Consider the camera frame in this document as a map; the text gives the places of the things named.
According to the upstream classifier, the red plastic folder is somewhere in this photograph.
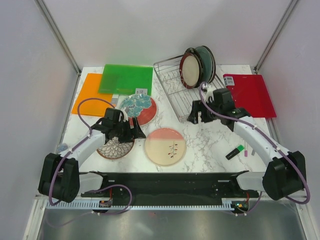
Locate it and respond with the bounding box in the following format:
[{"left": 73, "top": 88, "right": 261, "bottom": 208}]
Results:
[{"left": 223, "top": 74, "right": 277, "bottom": 119}]

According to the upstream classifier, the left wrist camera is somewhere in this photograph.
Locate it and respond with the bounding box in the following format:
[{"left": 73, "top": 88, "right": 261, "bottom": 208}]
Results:
[{"left": 120, "top": 108, "right": 129, "bottom": 122}]

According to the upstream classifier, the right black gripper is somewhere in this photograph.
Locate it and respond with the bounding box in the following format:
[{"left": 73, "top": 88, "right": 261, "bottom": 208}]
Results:
[{"left": 186, "top": 97, "right": 222, "bottom": 124}]

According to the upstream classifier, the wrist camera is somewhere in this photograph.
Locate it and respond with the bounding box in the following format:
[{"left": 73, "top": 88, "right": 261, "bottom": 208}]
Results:
[
  {"left": 200, "top": 83, "right": 215, "bottom": 103},
  {"left": 120, "top": 108, "right": 129, "bottom": 122}
]

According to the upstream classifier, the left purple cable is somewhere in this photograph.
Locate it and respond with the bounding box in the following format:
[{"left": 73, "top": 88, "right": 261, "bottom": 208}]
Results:
[{"left": 46, "top": 97, "right": 133, "bottom": 227}]

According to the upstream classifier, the metal wire dish rack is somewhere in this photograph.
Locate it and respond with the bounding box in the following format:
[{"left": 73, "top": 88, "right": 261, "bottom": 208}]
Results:
[{"left": 152, "top": 55, "right": 232, "bottom": 123}]

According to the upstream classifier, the purple cable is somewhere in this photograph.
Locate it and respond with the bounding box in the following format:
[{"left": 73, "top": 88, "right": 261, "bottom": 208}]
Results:
[
  {"left": 199, "top": 81, "right": 311, "bottom": 217},
  {"left": 46, "top": 97, "right": 133, "bottom": 227}
]

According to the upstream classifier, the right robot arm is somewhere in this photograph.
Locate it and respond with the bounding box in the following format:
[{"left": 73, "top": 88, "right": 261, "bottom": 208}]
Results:
[{"left": 187, "top": 83, "right": 311, "bottom": 205}]

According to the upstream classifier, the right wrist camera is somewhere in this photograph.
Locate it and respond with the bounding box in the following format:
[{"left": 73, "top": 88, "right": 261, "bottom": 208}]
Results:
[{"left": 200, "top": 83, "right": 215, "bottom": 103}]

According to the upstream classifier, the black gold rimmed plate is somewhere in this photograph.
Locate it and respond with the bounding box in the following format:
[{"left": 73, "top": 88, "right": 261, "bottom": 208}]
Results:
[{"left": 185, "top": 47, "right": 204, "bottom": 88}]

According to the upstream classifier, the dark red rimmed beige plate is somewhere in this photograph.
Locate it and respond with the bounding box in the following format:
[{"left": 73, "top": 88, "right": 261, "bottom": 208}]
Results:
[{"left": 179, "top": 52, "right": 201, "bottom": 89}]

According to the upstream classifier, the white cable duct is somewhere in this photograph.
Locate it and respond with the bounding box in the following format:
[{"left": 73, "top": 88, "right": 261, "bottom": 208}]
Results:
[{"left": 45, "top": 198, "right": 235, "bottom": 211}]

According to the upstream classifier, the dark striped plate behind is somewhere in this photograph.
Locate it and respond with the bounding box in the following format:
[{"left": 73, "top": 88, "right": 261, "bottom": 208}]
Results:
[{"left": 204, "top": 45, "right": 217, "bottom": 84}]

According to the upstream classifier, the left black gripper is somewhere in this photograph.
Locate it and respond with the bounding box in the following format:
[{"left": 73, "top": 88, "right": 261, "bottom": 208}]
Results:
[{"left": 113, "top": 117, "right": 146, "bottom": 144}]

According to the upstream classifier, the brown floral pattern plate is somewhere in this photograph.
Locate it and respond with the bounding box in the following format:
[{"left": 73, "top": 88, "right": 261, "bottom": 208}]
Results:
[{"left": 97, "top": 137, "right": 134, "bottom": 160}]

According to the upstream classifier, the teal green plate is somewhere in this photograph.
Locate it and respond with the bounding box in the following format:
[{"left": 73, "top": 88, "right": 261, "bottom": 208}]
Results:
[{"left": 195, "top": 45, "right": 213, "bottom": 83}]

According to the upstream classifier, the red blue flower plate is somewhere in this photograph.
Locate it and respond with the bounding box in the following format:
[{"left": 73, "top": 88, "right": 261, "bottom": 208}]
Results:
[{"left": 118, "top": 93, "right": 157, "bottom": 126}]

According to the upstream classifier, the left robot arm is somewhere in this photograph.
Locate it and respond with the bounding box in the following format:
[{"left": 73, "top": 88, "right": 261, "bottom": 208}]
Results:
[{"left": 38, "top": 108, "right": 146, "bottom": 206}]

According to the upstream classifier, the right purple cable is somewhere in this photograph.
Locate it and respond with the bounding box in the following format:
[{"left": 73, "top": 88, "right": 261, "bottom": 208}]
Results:
[{"left": 199, "top": 81, "right": 311, "bottom": 217}]

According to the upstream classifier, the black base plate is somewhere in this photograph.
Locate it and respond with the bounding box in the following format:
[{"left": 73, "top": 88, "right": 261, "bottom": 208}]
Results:
[{"left": 81, "top": 172, "right": 259, "bottom": 205}]

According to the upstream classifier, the white pink pen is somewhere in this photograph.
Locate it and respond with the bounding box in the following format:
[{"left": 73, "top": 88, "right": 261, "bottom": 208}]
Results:
[{"left": 244, "top": 142, "right": 248, "bottom": 157}]

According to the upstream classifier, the crumpled plastic bottle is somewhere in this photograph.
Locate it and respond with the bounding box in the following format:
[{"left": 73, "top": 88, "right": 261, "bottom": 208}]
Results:
[{"left": 56, "top": 143, "right": 69, "bottom": 153}]

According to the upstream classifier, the green plastic folder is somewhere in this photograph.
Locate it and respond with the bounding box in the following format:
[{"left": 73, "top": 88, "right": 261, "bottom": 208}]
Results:
[{"left": 98, "top": 64, "right": 153, "bottom": 96}]

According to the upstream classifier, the black green highlighter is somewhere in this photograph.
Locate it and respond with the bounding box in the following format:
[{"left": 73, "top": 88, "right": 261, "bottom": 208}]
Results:
[{"left": 225, "top": 145, "right": 245, "bottom": 160}]

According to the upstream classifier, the pink beige leaf plate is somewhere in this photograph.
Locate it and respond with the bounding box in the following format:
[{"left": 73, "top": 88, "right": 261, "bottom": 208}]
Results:
[{"left": 144, "top": 127, "right": 187, "bottom": 167}]

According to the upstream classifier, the orange plastic folder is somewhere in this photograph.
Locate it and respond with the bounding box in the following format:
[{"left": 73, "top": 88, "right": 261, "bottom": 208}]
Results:
[{"left": 71, "top": 73, "right": 113, "bottom": 117}]

